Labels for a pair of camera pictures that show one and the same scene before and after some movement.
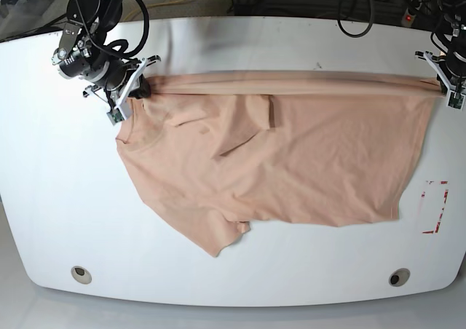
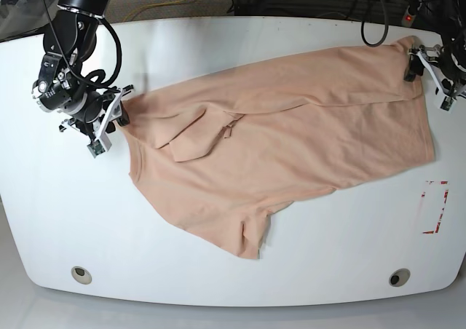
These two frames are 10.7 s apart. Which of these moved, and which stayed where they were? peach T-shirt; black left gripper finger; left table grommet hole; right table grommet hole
Moved: black left gripper finger; peach T-shirt
Stayed: right table grommet hole; left table grommet hole
